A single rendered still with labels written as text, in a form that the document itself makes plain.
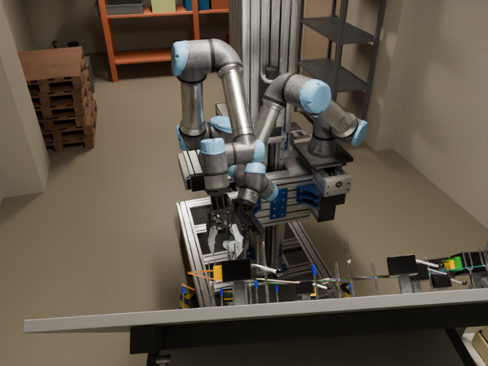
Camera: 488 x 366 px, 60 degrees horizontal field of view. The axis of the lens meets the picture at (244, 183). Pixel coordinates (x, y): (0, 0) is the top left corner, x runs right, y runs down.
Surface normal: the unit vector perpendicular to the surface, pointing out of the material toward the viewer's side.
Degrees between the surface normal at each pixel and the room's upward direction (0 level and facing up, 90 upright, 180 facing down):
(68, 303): 0
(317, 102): 85
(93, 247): 0
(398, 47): 90
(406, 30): 90
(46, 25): 90
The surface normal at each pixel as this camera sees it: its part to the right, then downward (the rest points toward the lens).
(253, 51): 0.26, 0.53
